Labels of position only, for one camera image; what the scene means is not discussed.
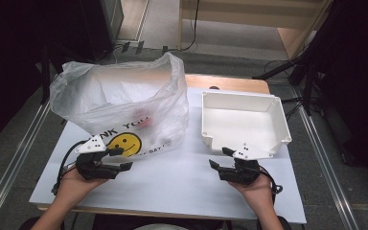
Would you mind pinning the black tripod stand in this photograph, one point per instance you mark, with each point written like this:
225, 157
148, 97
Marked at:
308, 64

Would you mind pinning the light wooden frame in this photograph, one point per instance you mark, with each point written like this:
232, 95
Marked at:
236, 11

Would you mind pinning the black floor plug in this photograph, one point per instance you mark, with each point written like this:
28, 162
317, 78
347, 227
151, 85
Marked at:
125, 47
140, 47
165, 50

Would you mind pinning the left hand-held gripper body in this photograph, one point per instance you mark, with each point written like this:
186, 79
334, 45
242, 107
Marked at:
89, 166

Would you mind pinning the small dark round knob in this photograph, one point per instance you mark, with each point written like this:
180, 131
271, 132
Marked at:
214, 87

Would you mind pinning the metal floor rail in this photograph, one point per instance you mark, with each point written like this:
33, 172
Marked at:
326, 166
12, 166

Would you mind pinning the white plastic box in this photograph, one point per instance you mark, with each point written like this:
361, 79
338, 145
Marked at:
239, 124

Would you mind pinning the black metal stand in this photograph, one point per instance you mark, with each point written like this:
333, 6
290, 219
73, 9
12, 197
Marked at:
45, 76

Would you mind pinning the white table sheet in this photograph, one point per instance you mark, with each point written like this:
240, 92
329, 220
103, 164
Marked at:
172, 182

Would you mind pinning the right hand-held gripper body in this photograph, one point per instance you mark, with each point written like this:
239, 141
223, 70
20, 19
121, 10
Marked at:
242, 174

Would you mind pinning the person's left hand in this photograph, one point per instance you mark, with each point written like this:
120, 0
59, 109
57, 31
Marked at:
72, 188

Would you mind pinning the clear smiley plastic bag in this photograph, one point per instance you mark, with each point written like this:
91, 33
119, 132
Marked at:
121, 96

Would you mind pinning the person's right hand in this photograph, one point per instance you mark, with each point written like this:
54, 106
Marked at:
258, 193

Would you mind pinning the dark cabinet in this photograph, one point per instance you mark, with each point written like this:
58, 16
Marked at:
99, 28

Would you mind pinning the black chair seat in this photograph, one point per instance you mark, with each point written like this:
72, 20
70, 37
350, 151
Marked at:
284, 223

